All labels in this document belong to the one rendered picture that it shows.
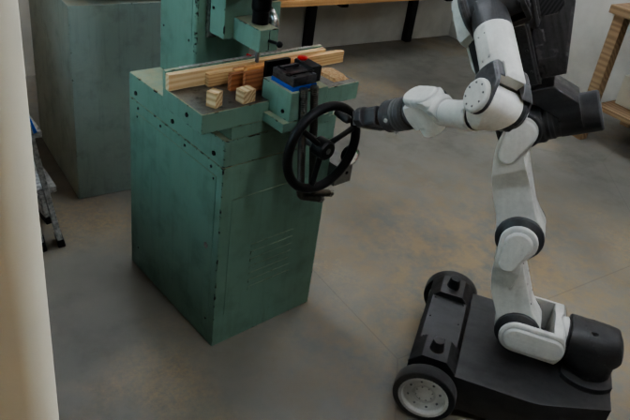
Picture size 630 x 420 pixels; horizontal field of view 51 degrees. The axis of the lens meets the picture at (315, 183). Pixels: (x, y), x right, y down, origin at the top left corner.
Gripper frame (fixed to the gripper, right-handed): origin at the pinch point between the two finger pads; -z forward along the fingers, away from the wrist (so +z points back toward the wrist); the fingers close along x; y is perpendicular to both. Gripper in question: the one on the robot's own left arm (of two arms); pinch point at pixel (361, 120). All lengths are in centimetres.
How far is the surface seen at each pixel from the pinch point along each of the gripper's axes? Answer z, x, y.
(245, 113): -24.1, -23.1, 1.9
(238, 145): -29.1, -21.9, -6.8
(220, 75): -34.6, -25.4, 14.4
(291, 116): -15.2, -13.4, 1.2
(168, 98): -39, -40, 6
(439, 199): -89, 135, -14
